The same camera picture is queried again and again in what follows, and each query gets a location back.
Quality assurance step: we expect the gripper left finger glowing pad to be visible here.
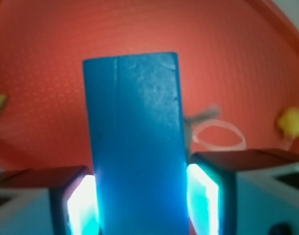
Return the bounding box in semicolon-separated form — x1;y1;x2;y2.
0;166;100;235

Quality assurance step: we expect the yellow rubber duck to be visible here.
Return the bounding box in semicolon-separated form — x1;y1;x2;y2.
276;107;299;139

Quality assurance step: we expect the red plastic tray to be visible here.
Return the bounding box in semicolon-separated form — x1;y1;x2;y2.
0;0;299;169

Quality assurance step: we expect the blue rectangular block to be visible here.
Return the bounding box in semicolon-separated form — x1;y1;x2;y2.
83;52;189;235

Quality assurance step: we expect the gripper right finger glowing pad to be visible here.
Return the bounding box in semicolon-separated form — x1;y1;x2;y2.
187;149;299;235

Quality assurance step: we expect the grey plush bunny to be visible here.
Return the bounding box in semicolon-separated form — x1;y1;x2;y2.
183;106;247;159

